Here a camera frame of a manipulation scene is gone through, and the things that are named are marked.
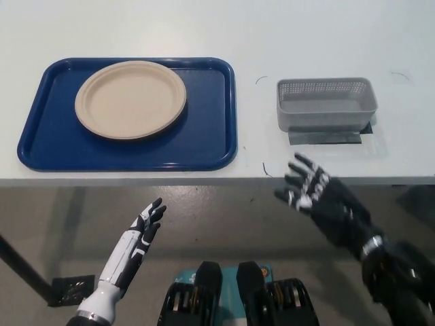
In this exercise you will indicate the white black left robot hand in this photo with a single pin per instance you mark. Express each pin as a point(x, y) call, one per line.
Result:
point(130, 251)

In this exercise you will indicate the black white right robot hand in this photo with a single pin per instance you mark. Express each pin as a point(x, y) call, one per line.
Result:
point(333, 207)

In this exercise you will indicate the beige paper plate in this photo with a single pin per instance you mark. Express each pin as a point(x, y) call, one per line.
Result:
point(130, 100)

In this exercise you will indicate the black table foot plate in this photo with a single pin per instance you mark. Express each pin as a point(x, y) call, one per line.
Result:
point(71, 288)

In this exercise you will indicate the blue plastic tray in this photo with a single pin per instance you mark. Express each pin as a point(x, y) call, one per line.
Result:
point(210, 136)

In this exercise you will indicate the black ribbed robot body block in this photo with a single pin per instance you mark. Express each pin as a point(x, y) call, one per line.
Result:
point(272, 299)
point(195, 295)

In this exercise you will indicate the grey perforated plastic basket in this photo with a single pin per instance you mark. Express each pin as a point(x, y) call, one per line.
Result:
point(326, 115)

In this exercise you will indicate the black table leg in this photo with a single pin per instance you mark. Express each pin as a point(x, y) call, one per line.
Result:
point(27, 268)

